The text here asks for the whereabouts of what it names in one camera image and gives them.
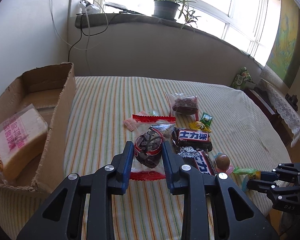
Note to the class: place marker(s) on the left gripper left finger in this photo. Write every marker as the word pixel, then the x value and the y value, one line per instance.
pixel 61 214

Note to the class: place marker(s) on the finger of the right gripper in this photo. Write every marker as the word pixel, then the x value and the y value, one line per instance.
pixel 262 187
pixel 268 176

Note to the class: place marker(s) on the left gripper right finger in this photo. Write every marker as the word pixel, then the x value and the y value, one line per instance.
pixel 214 206

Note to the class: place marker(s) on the dark chocolate bar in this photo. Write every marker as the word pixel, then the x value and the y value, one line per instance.
pixel 198 159
pixel 199 140

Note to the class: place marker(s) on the packaged sliced bread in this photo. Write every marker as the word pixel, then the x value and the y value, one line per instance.
pixel 22 138

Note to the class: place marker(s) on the yellow candy packet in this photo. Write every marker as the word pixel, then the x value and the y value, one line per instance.
pixel 199 126

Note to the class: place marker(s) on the red-edged dark pastry packet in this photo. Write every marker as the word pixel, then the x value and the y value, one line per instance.
pixel 149 136

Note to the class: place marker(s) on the clear bag of dates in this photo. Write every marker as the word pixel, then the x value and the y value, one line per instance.
pixel 183 104

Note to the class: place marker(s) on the green round candy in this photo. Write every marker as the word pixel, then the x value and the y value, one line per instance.
pixel 152 112

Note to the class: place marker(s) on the pink wafer packet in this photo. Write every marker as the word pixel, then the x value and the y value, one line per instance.
pixel 130 122

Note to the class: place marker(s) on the green candy wrapper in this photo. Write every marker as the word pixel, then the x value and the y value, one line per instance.
pixel 244 171

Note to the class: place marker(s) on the brown chocolate egg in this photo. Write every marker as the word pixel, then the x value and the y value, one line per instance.
pixel 222 162

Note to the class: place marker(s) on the lace covered side table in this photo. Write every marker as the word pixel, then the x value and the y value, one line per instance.
pixel 270 95

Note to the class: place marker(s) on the small green candy packet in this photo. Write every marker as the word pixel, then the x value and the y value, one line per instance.
pixel 206 119

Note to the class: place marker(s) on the green patterned bag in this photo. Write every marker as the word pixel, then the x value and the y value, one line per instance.
pixel 241 78

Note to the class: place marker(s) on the cardboard box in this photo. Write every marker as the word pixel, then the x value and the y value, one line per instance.
pixel 51 89

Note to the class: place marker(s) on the potted spider plant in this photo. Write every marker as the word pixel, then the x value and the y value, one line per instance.
pixel 168 9

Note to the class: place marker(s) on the white power strip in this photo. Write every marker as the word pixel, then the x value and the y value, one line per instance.
pixel 88 8

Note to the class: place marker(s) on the yellow green wall painting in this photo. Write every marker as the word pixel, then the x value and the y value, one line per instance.
pixel 284 59

